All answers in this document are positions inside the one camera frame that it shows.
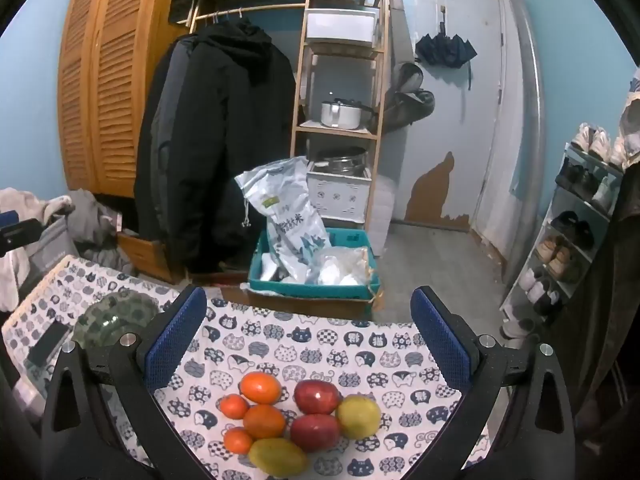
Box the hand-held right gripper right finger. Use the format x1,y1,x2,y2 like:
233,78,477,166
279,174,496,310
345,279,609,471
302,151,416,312
410,285,576,480

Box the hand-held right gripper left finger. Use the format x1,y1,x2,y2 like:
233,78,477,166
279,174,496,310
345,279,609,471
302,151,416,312
41,285,221,480

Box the green glass bowl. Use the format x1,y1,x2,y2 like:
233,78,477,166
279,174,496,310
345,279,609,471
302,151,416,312
74,291,173,350

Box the small orange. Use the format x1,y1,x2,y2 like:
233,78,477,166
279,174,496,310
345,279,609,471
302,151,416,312
223,427,254,455
218,394,250,420

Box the large orange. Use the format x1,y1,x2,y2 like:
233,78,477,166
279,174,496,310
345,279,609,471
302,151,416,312
243,404,287,440
239,371,283,405

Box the red apple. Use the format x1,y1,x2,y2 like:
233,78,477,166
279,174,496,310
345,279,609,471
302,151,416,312
293,380,340,415
290,413,342,453

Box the grey fabric bag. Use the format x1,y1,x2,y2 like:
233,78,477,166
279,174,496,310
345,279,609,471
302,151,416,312
15,215,83,306

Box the grey sweatshirt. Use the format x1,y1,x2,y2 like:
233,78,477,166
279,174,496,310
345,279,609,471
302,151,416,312
65,189,136,276

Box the wooden drawer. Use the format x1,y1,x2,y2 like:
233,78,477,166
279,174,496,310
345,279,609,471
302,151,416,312
116,230,186,283

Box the teal box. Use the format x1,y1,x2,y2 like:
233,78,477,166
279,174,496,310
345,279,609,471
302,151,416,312
248,227,383,306

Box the clear plastic bag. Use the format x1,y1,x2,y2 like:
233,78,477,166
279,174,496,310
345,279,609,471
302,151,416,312
310,247,376,286

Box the cat print tablecloth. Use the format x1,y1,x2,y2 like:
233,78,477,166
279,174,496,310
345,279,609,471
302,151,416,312
2,255,506,480

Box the cardboard box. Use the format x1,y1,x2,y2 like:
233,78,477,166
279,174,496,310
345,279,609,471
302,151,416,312
220,285,386,321

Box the shoe rack with shoes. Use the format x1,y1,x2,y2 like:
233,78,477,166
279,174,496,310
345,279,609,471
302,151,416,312
500,122,628,348

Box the white rice bag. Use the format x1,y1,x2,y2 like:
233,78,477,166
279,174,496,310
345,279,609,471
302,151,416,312
235,156,331,281

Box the wooden louvered wardrobe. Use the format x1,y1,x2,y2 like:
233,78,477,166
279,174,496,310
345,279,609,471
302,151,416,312
57,0,183,196

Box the dark grey jacket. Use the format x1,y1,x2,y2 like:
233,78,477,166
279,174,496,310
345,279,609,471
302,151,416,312
134,35,201,226

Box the white shoe rack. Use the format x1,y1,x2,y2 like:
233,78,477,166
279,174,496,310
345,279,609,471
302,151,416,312
500,142,626,326

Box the white drawer basket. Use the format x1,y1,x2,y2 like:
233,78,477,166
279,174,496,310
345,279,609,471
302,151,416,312
306,160,373,223

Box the steel steamer pot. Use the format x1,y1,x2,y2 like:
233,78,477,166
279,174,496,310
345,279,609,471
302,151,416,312
312,146,368,173

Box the black hooded jacket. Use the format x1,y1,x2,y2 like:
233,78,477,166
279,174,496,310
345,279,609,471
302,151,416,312
165,20,297,273

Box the pale blue door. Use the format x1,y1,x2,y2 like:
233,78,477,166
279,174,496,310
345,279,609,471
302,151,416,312
414,0,506,233

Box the wooden shelf rack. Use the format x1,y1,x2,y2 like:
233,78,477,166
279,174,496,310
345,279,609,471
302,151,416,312
290,0,391,231

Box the olive green hanging bag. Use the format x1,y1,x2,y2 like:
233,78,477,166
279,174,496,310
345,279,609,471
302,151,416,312
385,62,436,133

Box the grey metal pipe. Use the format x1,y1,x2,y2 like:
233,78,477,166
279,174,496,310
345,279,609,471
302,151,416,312
507,0,546,261

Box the dark blue umbrella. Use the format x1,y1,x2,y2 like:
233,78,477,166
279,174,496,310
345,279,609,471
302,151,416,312
416,5,477,91

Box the large white storage box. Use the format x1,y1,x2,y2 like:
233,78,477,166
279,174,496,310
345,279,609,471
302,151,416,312
306,8,381,46

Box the wooden clothes rail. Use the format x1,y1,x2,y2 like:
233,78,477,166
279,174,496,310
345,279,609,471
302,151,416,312
189,2,307,33

